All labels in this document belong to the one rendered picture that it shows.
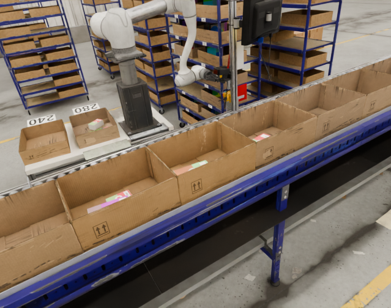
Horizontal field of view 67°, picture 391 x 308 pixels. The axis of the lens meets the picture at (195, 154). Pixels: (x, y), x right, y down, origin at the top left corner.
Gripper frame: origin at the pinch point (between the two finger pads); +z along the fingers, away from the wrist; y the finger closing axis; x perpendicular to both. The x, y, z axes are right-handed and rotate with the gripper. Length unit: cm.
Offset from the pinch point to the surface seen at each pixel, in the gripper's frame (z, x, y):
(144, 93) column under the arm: -3, -6, -64
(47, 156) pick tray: -5, 18, -135
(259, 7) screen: 30, -52, 9
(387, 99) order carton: 102, -1, 45
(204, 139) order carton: 73, -2, -64
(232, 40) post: 16.6, -32.5, -1.9
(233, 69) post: 16.9, -12.5, -1.5
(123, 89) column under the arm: -4, -12, -77
